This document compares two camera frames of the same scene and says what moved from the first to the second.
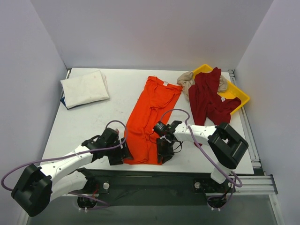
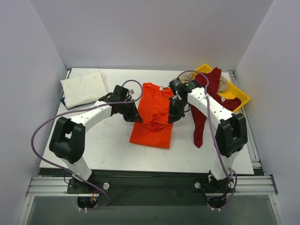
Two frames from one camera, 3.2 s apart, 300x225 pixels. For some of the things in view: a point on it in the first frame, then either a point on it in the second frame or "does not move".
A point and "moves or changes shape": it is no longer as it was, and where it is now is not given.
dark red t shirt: [206, 103] does not move
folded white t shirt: [84, 89] does not move
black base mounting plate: [136, 190] does not move
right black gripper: [162, 146] to [176, 108]
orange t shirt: [155, 102] moves or changes shape
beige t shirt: [187, 79] does not move
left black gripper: [119, 153] to [129, 112]
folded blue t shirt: [62, 100] does not move
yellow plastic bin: [231, 91] does not move
